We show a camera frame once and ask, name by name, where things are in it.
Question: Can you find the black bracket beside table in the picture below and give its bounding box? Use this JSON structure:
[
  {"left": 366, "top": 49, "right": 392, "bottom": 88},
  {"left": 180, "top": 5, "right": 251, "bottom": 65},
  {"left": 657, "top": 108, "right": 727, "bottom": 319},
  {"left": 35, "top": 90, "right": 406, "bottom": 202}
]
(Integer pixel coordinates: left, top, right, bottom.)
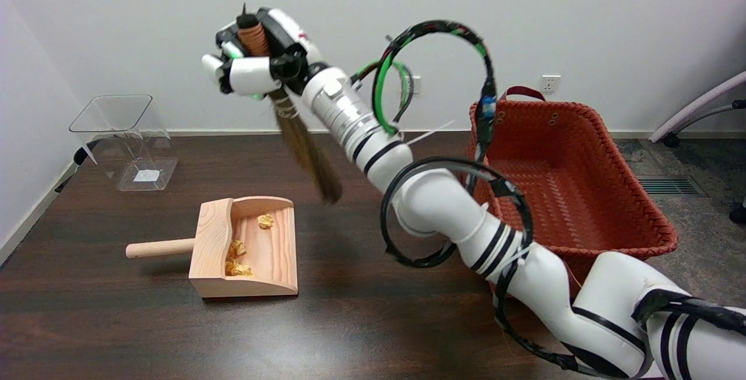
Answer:
[{"left": 54, "top": 144, "right": 100, "bottom": 194}]

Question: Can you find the green cable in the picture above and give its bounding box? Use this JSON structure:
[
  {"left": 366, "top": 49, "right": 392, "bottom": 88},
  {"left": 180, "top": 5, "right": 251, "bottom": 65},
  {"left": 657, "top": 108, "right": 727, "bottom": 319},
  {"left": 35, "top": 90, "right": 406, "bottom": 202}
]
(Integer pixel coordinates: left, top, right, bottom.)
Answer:
[{"left": 351, "top": 60, "right": 415, "bottom": 136}]

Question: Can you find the brown hand broom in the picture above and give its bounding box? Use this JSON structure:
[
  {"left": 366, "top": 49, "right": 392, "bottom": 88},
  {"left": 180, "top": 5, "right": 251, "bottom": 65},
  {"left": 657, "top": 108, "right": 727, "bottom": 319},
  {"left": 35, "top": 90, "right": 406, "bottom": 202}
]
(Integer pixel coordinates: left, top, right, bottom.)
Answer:
[{"left": 235, "top": 2, "right": 344, "bottom": 205}]

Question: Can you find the black wrapped cable blue plug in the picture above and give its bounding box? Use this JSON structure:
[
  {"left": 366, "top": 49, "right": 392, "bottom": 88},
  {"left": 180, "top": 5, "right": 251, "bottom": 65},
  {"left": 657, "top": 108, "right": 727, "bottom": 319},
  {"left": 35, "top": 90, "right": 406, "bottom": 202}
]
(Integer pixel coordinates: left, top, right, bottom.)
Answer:
[{"left": 372, "top": 19, "right": 499, "bottom": 178}]

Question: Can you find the grey office chair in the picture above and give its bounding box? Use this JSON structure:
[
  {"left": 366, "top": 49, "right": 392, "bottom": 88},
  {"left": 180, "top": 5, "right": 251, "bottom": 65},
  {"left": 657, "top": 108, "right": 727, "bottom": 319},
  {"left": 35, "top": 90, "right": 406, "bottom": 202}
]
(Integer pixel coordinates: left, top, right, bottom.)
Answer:
[{"left": 649, "top": 71, "right": 746, "bottom": 224}]

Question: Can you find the red woven basket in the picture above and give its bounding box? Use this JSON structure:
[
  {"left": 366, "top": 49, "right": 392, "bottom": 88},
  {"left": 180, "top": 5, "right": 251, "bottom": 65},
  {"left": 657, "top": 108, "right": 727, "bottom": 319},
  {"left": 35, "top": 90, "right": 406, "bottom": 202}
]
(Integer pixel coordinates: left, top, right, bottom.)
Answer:
[{"left": 466, "top": 86, "right": 680, "bottom": 311}]

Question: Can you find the wooden dustpan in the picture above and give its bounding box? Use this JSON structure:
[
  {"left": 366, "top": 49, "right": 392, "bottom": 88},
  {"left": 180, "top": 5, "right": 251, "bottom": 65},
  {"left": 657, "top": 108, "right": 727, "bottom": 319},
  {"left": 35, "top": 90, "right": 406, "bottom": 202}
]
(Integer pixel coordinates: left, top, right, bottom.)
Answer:
[{"left": 125, "top": 196, "right": 299, "bottom": 299}]

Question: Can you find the black cable ring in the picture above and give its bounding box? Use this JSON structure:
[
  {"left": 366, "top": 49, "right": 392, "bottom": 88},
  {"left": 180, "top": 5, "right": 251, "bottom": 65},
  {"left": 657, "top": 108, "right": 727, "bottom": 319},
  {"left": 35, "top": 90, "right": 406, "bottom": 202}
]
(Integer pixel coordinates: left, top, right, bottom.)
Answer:
[{"left": 379, "top": 156, "right": 534, "bottom": 269}]

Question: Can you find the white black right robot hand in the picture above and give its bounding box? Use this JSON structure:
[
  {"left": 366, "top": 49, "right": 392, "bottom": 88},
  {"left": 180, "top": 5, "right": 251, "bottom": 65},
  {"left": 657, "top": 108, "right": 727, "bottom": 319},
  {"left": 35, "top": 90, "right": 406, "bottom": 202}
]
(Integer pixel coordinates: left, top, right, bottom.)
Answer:
[{"left": 201, "top": 7, "right": 327, "bottom": 101}]

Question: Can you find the clear plastic container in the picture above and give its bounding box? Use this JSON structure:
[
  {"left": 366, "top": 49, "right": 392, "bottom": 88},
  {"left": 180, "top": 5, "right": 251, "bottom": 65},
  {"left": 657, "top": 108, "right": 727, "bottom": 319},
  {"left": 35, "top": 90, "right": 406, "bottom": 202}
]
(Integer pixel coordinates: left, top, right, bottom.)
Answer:
[{"left": 69, "top": 94, "right": 180, "bottom": 192}]

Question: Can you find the floor vent grille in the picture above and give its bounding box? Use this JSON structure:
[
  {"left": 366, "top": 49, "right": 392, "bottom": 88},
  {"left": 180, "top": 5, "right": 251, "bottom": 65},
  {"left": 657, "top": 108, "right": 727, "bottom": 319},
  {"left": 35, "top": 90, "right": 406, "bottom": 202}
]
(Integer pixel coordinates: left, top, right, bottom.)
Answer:
[{"left": 635, "top": 175, "right": 703, "bottom": 196}]

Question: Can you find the white cable tie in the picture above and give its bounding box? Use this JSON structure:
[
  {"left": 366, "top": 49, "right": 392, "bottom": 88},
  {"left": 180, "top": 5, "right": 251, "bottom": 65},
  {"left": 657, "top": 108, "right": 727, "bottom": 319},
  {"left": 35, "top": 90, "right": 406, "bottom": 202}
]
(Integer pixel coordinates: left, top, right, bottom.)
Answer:
[{"left": 406, "top": 120, "right": 456, "bottom": 147}]

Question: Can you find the black taped cable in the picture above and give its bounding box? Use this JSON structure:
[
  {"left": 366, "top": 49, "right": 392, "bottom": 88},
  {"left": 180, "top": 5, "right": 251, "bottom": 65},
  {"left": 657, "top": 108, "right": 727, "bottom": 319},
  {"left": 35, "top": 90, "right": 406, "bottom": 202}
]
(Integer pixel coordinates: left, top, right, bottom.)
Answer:
[{"left": 494, "top": 263, "right": 746, "bottom": 378}]

